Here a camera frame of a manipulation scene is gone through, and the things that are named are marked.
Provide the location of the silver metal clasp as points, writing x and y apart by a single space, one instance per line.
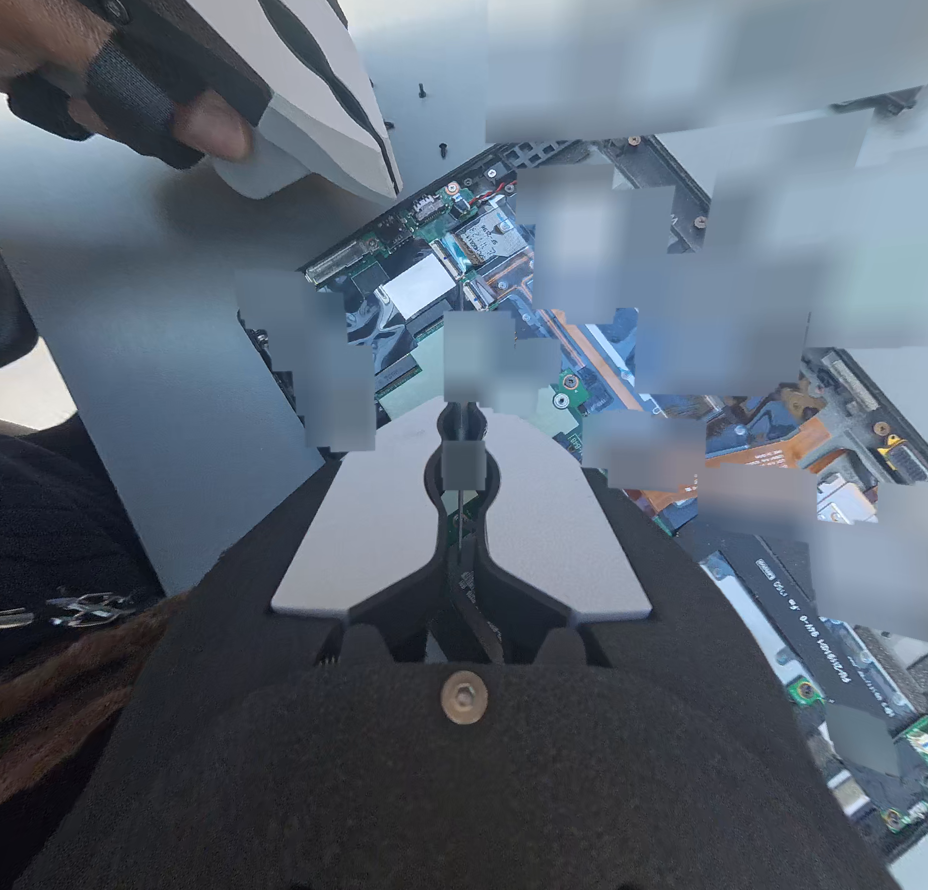
87 603

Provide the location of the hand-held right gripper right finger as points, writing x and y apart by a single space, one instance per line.
558 527

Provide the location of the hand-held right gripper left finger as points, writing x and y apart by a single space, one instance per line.
362 527

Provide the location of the pale green memory module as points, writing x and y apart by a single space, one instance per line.
413 402
558 418

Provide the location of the person's left hand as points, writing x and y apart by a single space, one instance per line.
43 34

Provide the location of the person's black clothing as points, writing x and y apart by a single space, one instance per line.
65 506

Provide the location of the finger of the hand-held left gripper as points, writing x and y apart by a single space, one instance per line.
339 63
250 34

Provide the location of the black laptop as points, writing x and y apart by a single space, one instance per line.
790 607

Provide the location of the person's brown hair locks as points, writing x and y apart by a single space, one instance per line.
72 687

